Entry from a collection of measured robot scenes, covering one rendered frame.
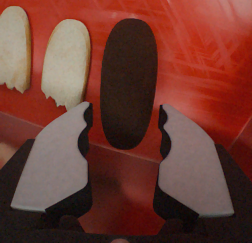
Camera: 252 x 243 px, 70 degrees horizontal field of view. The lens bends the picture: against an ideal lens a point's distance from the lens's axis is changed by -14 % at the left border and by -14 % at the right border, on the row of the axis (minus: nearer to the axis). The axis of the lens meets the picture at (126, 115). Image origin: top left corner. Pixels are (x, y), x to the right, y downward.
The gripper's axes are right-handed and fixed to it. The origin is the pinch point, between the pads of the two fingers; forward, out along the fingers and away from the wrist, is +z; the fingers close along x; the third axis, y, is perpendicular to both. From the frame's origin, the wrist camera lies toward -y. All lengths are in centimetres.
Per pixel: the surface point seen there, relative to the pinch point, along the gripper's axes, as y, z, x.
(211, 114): 2.6, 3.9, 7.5
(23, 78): -0.6, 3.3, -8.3
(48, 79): -0.6, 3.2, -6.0
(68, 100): 1.2, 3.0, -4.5
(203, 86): 0.0, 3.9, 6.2
